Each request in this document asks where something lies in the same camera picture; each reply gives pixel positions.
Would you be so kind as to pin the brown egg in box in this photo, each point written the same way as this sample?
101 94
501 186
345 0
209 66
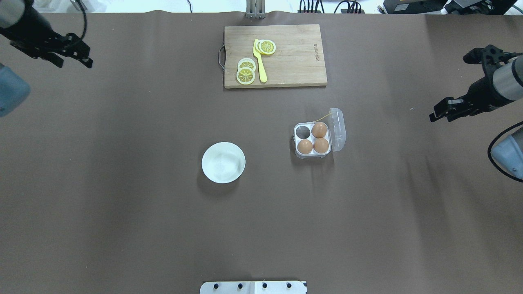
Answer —
319 130
321 145

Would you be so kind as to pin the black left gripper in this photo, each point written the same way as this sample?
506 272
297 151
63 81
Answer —
34 36

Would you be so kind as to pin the lemon slice, of stack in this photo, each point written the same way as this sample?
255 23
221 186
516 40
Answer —
245 75
246 63

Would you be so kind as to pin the lemon slice, middle of stack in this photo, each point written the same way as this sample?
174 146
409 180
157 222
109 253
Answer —
246 63

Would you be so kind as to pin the lemon slice near knife blade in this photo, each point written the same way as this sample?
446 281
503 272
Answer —
266 47

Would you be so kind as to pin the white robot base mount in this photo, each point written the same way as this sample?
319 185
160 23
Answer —
254 287

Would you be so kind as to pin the bamboo cutting board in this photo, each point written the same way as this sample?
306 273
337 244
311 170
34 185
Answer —
297 61

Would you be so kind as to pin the brown egg from bowl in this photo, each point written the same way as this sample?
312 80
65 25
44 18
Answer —
305 147

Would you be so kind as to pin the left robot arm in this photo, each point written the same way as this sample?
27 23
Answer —
29 31

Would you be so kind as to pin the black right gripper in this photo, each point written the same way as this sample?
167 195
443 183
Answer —
483 92

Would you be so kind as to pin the white egg box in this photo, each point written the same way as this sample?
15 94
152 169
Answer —
336 134

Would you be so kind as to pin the black power strip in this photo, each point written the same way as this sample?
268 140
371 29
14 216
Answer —
330 6

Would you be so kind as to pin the aluminium frame post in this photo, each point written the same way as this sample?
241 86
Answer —
255 9

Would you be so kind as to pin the lemon slice under blade slice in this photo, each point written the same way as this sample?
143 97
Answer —
256 47

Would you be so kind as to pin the white ceramic bowl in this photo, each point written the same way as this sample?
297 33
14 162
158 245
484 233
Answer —
223 162

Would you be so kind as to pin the lemon slice, top of stack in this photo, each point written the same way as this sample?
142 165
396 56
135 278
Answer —
245 75

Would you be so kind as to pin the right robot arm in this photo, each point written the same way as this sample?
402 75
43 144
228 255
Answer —
500 88

